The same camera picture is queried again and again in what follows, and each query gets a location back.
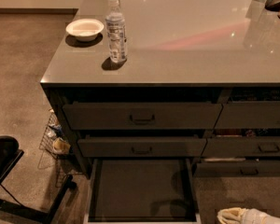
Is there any drawer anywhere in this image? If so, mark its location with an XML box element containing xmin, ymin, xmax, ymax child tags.
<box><xmin>83</xmin><ymin>159</ymin><xmax>201</xmax><ymax>224</ymax></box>
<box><xmin>77</xmin><ymin>136</ymin><xmax>206</xmax><ymax>158</ymax></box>
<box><xmin>216</xmin><ymin>101</ymin><xmax>280</xmax><ymax>129</ymax></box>
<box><xmin>63</xmin><ymin>103</ymin><xmax>221</xmax><ymax>130</ymax></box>
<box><xmin>194</xmin><ymin>160</ymin><xmax>280</xmax><ymax>177</ymax></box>
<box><xmin>202</xmin><ymin>136</ymin><xmax>280</xmax><ymax>158</ymax></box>

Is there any clear plastic water bottle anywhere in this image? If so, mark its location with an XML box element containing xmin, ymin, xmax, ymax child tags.
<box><xmin>105</xmin><ymin>0</ymin><xmax>128</xmax><ymax>63</ymax></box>

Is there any white bowl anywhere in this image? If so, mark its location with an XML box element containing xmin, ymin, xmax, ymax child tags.
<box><xmin>65</xmin><ymin>19</ymin><xmax>104</xmax><ymax>42</ymax></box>

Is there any wire basket with items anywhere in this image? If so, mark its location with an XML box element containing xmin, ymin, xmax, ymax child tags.
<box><xmin>38</xmin><ymin>111</ymin><xmax>71</xmax><ymax>188</ymax></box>

